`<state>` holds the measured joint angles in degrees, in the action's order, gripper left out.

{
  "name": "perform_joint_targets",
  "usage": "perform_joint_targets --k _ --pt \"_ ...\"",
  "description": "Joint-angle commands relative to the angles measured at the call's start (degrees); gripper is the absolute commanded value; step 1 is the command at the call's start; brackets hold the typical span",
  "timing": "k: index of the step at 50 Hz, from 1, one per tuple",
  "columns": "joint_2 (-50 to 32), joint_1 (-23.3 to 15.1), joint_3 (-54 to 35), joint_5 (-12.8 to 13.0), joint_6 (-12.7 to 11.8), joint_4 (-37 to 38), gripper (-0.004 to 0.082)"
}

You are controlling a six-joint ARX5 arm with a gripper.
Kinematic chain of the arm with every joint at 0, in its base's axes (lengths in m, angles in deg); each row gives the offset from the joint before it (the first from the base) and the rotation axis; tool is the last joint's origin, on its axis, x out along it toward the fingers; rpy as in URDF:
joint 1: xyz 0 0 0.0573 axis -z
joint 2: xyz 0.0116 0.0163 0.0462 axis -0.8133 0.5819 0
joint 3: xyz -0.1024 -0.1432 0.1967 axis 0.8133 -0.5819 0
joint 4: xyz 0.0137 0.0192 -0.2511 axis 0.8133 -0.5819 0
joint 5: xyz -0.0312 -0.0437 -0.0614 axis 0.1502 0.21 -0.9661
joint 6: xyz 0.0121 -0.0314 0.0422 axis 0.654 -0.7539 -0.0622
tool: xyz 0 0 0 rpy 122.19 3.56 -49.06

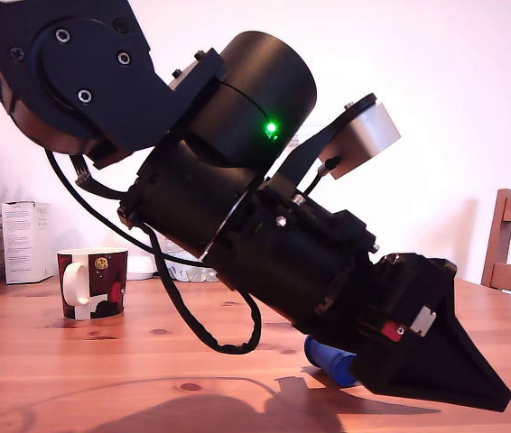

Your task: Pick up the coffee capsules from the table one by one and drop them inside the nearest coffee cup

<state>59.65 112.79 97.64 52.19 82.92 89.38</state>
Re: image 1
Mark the blue coffee capsule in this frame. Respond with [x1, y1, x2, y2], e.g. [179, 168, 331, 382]
[303, 336, 359, 388]

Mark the large clear water bottle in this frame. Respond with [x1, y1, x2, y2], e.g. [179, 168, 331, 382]
[163, 235, 221, 284]

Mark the dark red patterned mug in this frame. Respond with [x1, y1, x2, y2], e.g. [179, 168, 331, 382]
[56, 246, 129, 321]

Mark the white cardboard box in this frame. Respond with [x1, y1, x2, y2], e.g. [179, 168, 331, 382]
[1, 200, 54, 285]

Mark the short black camera cable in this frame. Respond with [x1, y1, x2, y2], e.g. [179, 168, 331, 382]
[302, 155, 343, 200]

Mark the thick braided black cable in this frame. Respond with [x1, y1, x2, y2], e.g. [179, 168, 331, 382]
[145, 224, 264, 355]

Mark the grey camera box on bracket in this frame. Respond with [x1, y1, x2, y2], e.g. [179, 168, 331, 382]
[268, 93, 403, 199]

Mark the black cable bundle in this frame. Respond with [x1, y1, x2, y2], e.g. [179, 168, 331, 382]
[72, 154, 128, 200]

